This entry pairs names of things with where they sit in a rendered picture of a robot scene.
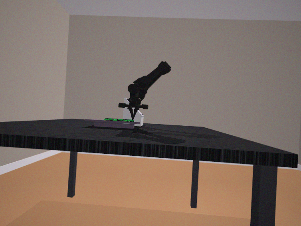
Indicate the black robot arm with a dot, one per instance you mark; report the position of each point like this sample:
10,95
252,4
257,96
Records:
142,84

